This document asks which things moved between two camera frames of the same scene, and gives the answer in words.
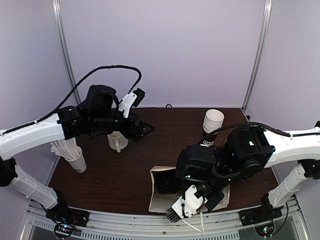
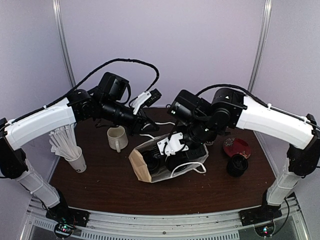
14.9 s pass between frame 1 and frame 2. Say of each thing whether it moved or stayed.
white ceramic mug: stayed
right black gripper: moved
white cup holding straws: stayed
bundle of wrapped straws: stayed
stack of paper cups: moved
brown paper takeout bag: moved
